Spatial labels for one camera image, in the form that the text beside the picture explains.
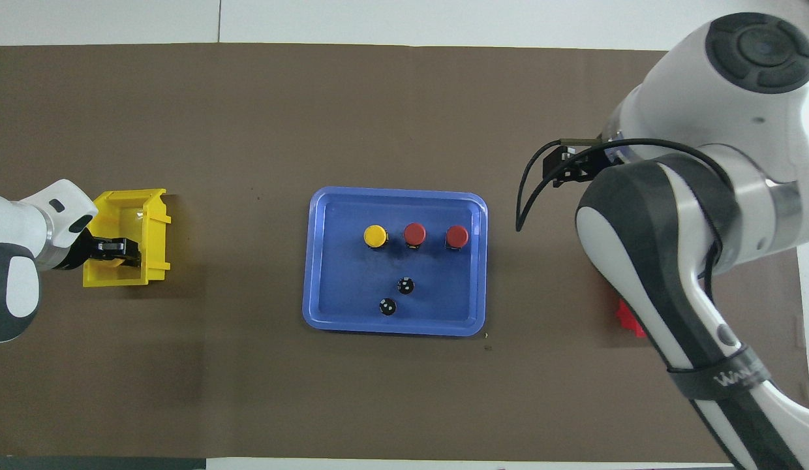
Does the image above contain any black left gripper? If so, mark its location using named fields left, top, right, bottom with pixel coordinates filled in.
left=54, top=228, right=144, bottom=272

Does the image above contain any blue plastic tray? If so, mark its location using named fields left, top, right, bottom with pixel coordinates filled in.
left=302, top=187, right=489, bottom=337

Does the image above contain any brown paper mat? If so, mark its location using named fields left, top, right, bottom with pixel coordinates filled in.
left=0, top=43, right=809, bottom=461

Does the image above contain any red plastic bin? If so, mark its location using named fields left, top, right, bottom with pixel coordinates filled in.
left=617, top=299, right=647, bottom=339

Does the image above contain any yellow plastic bin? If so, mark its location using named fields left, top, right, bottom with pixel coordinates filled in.
left=83, top=189, right=172, bottom=289

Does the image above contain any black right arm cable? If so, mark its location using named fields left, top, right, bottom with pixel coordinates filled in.
left=515, top=137, right=725, bottom=281

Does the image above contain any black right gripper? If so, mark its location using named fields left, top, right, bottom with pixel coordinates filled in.
left=542, top=145, right=607, bottom=188

